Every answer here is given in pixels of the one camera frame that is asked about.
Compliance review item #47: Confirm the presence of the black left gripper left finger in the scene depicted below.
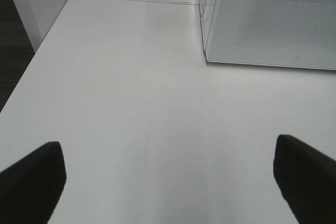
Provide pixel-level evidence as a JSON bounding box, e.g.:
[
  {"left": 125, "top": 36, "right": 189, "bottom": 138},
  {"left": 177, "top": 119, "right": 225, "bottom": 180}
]
[{"left": 1, "top": 142, "right": 67, "bottom": 223}]

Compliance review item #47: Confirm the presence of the white microwave door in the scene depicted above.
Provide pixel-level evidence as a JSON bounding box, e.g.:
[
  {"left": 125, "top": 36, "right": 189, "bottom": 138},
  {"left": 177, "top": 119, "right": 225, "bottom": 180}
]
[{"left": 222, "top": 0, "right": 335, "bottom": 70}]

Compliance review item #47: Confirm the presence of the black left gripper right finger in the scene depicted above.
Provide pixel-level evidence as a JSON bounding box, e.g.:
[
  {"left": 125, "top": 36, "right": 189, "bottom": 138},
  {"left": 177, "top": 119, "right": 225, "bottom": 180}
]
[{"left": 273, "top": 135, "right": 335, "bottom": 223}]

